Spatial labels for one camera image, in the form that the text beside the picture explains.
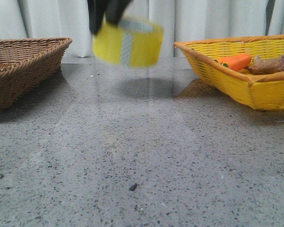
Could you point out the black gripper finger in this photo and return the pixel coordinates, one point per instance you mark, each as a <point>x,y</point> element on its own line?
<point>115,9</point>
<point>96,9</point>

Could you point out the yellow tape roll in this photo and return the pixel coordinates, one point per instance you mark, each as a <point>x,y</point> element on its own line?
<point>132,43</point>

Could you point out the white curtain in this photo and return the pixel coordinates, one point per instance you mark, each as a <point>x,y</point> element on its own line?
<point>182,20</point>

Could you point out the brown wicker basket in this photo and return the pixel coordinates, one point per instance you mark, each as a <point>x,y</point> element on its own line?
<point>24,63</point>

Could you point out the orange toy carrot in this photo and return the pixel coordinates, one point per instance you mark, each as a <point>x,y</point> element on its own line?
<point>237,62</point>

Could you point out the yellow woven basket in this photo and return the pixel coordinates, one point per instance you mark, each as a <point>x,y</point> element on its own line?
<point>262,92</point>

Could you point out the brown ginger root toy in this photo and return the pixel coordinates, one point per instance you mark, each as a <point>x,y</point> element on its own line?
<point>269,66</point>

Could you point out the small black debris piece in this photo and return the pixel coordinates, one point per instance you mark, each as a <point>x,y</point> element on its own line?
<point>133,187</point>

